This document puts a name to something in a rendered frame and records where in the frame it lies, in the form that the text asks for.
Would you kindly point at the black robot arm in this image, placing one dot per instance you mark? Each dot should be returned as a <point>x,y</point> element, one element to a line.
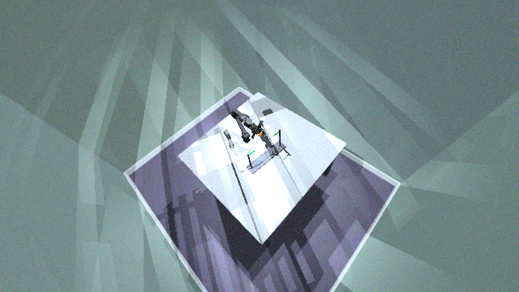
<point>247,121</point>

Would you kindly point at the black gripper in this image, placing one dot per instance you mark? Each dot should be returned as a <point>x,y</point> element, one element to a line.
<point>259,129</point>

